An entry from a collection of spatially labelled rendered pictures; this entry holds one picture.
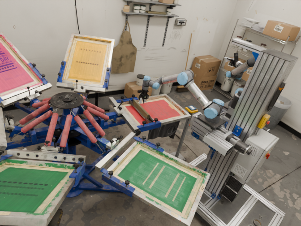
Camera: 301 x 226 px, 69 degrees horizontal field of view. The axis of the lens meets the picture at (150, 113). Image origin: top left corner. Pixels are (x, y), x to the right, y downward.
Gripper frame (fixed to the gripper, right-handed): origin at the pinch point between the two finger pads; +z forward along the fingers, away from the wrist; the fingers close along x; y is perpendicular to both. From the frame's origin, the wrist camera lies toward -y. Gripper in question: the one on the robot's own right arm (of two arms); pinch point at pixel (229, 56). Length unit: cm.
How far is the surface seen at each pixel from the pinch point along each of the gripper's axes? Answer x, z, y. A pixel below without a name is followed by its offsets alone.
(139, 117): -129, -28, 55
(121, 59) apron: -111, 184, 68
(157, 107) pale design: -98, -8, 59
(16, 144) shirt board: -254, -56, 42
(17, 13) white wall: -264, 148, -30
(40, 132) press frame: -232, -52, 35
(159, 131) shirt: -104, -35, 76
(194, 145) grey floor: -18, 11, 167
